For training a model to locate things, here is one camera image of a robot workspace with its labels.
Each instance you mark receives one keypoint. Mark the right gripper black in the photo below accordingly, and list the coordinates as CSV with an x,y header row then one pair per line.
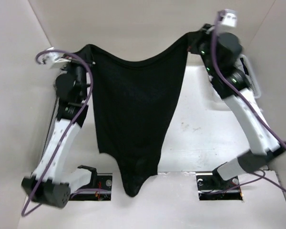
x,y
207,32

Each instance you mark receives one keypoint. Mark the white plastic laundry basket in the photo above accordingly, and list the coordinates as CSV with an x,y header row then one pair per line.
x,y
247,68

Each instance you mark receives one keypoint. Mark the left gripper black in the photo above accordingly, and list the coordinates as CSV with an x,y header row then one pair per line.
x,y
71,63

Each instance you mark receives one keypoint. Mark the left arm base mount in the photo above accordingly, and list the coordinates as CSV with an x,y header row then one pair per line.
x,y
100,189

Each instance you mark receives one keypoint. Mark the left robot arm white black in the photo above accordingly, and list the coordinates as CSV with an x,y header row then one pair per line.
x,y
47,185

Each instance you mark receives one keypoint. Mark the black tank top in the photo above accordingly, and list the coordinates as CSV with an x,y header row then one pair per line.
x,y
133,105

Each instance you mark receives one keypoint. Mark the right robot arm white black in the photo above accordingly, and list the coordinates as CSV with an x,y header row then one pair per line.
x,y
221,57

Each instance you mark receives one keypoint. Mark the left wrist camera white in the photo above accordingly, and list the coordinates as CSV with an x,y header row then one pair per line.
x,y
54,60

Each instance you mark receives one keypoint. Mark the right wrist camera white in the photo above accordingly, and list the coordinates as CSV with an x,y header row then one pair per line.
x,y
228,18

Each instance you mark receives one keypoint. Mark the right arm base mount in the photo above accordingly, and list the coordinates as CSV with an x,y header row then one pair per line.
x,y
211,189

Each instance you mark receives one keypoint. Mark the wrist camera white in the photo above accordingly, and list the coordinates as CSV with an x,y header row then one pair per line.
x,y
228,18
54,60

